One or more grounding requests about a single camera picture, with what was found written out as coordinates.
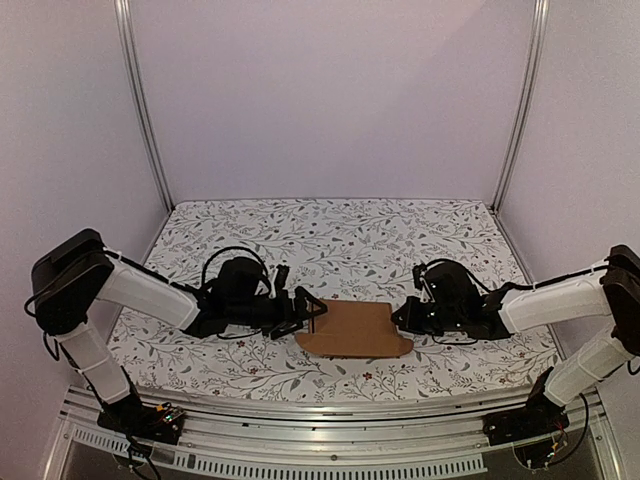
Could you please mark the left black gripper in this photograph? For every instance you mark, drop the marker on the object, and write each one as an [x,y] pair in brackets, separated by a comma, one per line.
[285,318]

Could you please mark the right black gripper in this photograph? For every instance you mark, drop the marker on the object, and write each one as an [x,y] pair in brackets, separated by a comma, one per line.
[414,311]

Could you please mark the brown cardboard box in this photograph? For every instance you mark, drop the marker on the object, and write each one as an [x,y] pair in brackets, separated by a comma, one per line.
[355,329]

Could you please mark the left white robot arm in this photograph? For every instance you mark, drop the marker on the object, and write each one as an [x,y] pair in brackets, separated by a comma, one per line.
[82,271]

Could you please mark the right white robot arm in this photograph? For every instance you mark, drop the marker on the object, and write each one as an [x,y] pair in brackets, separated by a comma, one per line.
[606,289]

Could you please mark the floral patterned table mat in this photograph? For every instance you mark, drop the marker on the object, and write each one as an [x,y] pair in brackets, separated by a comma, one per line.
[362,250]

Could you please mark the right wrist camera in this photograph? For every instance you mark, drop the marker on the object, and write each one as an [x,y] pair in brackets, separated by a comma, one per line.
[446,283]

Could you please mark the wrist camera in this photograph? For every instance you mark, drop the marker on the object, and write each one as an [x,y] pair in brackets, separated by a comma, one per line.
[446,283]
[242,278]

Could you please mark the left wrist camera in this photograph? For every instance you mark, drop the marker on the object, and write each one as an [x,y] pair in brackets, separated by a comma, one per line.
[242,278]

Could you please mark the front aluminium rail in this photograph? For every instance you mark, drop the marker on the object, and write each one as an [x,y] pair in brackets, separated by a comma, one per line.
[441,438]

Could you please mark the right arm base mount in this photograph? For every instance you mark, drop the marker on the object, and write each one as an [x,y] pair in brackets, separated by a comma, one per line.
[538,416]

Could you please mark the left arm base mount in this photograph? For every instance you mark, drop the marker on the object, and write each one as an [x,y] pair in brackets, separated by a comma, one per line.
[130,416]

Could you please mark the right aluminium frame post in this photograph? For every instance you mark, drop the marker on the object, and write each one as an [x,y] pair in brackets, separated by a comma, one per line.
[533,59]

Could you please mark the aluminium frame post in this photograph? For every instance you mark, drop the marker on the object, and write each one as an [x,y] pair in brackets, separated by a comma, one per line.
[533,59]
[126,33]

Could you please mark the left aluminium frame post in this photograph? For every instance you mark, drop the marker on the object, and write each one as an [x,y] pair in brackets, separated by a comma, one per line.
[126,33]

